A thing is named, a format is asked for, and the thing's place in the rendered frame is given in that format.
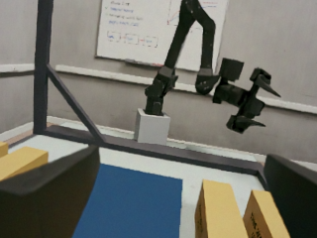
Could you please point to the brown cardboard carton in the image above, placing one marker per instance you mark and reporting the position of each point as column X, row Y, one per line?
column 217, row 214
column 3, row 149
column 261, row 218
column 21, row 160

